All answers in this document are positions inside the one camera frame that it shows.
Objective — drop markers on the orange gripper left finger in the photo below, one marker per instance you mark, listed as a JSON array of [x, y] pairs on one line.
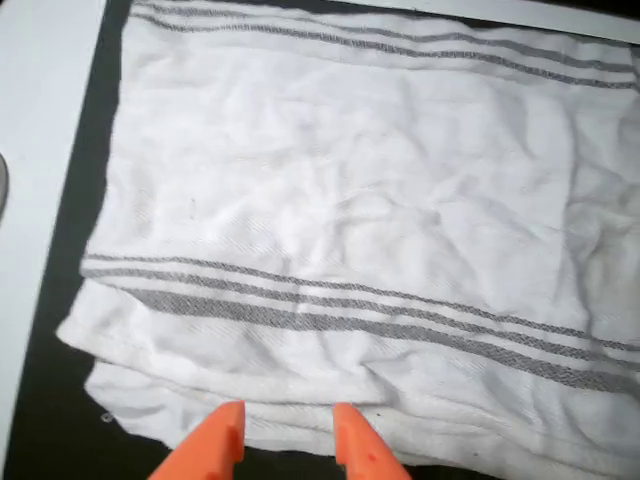
[[215, 445]]

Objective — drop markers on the dark desk mat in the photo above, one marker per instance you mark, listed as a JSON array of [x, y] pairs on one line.
[[65, 300]]

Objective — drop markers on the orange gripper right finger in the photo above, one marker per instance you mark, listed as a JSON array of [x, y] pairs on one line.
[[362, 445]]

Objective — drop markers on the white grey-striped towel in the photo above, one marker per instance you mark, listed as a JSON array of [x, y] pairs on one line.
[[350, 200]]

